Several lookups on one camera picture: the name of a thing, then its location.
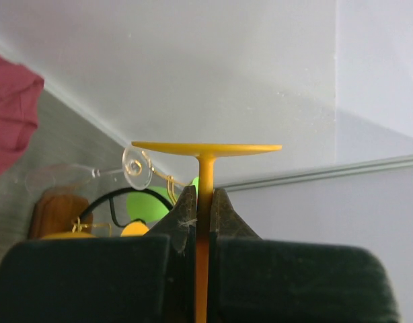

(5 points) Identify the maroon cloth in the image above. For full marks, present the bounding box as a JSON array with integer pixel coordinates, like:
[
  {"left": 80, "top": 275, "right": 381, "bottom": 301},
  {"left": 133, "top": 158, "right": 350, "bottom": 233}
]
[{"left": 0, "top": 56, "right": 44, "bottom": 175}]

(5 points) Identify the gold wire glass rack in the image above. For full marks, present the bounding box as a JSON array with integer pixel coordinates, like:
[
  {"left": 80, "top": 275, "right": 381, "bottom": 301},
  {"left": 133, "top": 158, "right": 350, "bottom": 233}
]
[{"left": 28, "top": 154, "right": 197, "bottom": 240}]

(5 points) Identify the orange goblet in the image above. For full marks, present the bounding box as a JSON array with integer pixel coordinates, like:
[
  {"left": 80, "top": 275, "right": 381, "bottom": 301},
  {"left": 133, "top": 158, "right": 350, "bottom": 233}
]
[
  {"left": 41, "top": 231, "right": 95, "bottom": 240},
  {"left": 132, "top": 141, "right": 282, "bottom": 322},
  {"left": 121, "top": 221, "right": 149, "bottom": 237}
]

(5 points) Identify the green goblet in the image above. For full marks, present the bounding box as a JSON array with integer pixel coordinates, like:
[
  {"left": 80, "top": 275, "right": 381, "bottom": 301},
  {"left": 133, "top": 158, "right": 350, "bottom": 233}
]
[
  {"left": 185, "top": 176, "right": 199, "bottom": 192},
  {"left": 126, "top": 192, "right": 169, "bottom": 223}
]

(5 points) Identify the orange goblet front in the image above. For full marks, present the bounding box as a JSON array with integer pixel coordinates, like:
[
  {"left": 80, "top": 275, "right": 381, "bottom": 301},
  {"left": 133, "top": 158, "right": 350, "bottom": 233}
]
[{"left": 132, "top": 141, "right": 282, "bottom": 322}]

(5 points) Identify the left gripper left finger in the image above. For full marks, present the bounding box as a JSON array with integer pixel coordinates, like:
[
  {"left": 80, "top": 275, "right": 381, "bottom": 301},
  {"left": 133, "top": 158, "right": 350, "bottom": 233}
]
[{"left": 0, "top": 186, "right": 197, "bottom": 322}]

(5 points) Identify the clear wine glass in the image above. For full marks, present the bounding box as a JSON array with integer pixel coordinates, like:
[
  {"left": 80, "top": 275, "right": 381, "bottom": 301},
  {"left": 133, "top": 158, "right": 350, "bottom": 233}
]
[{"left": 24, "top": 145, "right": 153, "bottom": 197}]

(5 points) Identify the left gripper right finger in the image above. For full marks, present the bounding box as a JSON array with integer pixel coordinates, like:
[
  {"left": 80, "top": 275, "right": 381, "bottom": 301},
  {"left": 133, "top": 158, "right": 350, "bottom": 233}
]
[{"left": 208, "top": 188, "right": 400, "bottom": 322}]

